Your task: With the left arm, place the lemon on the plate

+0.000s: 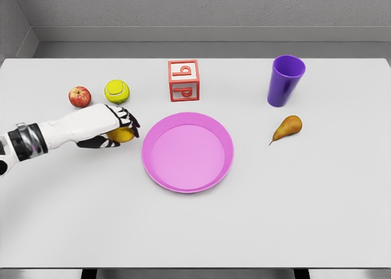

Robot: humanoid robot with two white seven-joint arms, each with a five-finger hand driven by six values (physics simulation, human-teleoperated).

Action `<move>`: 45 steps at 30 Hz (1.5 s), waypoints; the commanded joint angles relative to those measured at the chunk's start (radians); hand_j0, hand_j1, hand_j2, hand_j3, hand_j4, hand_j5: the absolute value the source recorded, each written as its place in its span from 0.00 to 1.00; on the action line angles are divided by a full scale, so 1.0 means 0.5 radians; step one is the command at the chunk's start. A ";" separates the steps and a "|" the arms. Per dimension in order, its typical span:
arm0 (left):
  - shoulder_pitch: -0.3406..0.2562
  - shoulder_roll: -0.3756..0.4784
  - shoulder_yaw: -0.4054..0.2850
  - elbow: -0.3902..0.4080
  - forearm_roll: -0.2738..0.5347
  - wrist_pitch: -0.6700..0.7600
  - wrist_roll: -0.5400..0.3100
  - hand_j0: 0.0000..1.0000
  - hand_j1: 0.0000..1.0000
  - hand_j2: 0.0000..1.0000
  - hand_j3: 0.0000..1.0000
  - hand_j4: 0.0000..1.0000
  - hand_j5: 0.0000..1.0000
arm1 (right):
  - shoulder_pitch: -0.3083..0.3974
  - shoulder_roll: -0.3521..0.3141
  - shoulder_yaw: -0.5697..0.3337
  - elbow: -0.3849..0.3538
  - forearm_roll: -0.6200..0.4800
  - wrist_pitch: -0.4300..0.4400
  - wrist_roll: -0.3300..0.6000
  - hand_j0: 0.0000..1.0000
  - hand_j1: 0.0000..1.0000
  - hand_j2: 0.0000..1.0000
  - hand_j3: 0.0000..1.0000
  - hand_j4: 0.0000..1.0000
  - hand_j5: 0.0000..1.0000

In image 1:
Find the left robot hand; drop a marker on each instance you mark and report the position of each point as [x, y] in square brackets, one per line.
[97, 118]

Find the yellow lemon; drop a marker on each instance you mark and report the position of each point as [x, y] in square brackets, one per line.
[122, 134]

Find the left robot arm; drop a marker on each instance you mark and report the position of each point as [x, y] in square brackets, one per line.
[36, 137]

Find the pink plate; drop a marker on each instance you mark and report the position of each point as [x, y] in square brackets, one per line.
[187, 154]

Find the red apple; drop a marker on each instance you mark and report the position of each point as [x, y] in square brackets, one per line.
[79, 96]

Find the yellow tennis ball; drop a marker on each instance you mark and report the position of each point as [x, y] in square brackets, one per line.
[116, 92]

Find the red letter block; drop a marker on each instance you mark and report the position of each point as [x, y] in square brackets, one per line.
[183, 81]

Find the purple cup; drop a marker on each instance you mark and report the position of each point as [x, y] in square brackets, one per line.
[284, 82]

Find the brown pear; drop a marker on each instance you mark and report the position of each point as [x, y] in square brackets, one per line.
[288, 127]

